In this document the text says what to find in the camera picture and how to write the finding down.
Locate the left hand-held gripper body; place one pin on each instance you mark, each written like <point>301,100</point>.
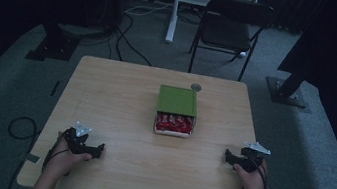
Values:
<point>76,143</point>

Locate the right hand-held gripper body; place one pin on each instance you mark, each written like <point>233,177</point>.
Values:
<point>250,162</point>

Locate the white cardboard drawer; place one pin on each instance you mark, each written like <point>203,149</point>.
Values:
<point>172,133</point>

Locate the row of red packets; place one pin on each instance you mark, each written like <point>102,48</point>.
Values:
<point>173,124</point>

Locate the green box sleeve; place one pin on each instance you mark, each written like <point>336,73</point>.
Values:
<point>177,100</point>

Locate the person's right hand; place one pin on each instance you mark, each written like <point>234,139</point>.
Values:
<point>254,183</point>

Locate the person's left hand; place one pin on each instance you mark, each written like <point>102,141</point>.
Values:
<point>62,161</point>

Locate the grey tape piece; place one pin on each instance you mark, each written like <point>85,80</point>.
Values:
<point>32,158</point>

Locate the round grey disc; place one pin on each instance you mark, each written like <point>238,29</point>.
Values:
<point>196,87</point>

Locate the black slanted stand with base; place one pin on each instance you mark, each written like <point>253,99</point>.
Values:
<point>286,90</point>

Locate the black stand with flat base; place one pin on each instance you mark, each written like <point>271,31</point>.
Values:
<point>54,47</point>

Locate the black folding chair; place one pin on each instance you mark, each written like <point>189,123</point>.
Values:
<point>226,32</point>

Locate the white desk frame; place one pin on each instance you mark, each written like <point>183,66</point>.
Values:
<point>173,14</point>

